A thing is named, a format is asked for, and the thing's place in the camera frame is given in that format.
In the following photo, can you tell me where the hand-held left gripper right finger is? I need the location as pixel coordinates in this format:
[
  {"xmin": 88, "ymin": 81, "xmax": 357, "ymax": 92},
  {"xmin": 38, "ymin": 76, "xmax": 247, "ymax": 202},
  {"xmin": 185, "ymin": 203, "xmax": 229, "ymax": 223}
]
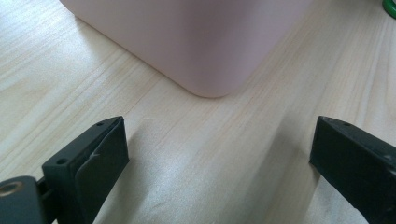
[{"xmin": 309, "ymin": 115, "xmax": 396, "ymax": 224}]

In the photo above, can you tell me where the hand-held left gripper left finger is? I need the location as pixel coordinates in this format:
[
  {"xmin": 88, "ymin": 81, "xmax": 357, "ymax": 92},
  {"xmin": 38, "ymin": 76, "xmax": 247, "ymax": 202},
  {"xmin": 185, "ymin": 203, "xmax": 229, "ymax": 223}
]
[{"xmin": 41, "ymin": 116, "xmax": 130, "ymax": 224}]

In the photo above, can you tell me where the pink plastic storage box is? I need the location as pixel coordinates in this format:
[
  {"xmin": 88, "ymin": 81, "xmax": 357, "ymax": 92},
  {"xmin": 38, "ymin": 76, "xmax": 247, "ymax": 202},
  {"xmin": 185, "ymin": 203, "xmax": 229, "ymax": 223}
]
[{"xmin": 59, "ymin": 0, "xmax": 313, "ymax": 99}]

